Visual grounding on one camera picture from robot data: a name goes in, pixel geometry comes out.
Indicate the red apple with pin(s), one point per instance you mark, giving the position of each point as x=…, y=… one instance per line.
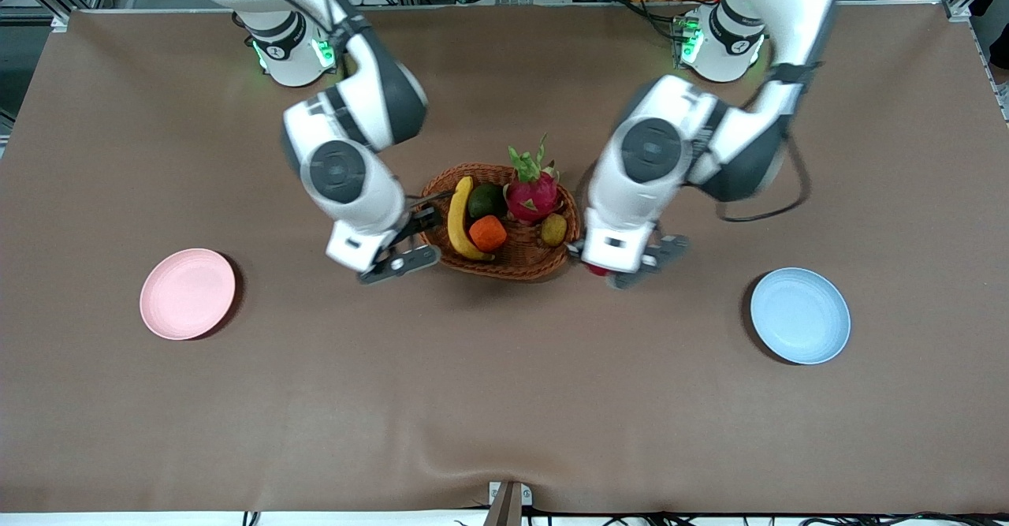
x=597, y=270

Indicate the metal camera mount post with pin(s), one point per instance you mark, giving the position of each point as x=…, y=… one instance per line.
x=504, y=506

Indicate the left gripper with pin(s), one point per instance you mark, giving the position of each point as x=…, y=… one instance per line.
x=575, y=247

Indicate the brown wicker basket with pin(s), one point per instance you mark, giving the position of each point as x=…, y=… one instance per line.
x=520, y=258

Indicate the pink plate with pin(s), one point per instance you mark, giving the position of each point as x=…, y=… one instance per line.
x=187, y=294

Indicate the light blue plate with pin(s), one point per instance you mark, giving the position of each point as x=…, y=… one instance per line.
x=800, y=316

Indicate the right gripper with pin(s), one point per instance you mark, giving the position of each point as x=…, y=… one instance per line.
x=417, y=222

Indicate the brown table cloth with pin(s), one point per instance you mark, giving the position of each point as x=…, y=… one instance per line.
x=504, y=400

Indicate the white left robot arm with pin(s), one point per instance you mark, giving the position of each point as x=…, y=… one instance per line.
x=709, y=139

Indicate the pink dragon fruit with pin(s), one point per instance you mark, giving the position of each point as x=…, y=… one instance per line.
x=533, y=195

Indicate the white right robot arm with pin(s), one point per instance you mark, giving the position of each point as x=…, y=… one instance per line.
x=370, y=100

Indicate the dark green avocado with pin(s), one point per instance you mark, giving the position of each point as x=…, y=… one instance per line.
x=485, y=200

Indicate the yellow banana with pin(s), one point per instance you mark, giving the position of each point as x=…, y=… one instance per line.
x=457, y=226

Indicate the brown green kiwi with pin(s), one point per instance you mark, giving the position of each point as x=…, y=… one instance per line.
x=553, y=229

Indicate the orange tangerine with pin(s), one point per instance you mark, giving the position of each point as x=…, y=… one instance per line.
x=488, y=233

